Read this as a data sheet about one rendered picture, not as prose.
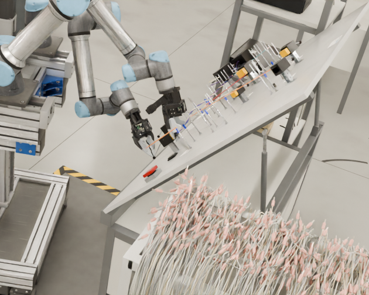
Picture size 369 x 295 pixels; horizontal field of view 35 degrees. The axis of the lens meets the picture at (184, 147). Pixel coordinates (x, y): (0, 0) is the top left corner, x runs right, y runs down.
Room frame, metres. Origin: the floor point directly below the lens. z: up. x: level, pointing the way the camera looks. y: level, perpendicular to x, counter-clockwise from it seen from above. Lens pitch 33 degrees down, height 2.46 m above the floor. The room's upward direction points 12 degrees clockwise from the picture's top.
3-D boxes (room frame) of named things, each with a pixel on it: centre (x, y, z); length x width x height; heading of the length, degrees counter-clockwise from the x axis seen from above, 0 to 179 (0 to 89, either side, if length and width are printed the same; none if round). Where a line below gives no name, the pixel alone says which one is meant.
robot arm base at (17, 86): (2.18, 0.80, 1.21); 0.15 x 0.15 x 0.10
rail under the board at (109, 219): (2.42, 0.07, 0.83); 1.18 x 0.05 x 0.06; 162
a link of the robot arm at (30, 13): (2.68, 0.83, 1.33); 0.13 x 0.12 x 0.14; 130
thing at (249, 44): (3.20, -0.35, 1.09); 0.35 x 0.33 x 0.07; 162
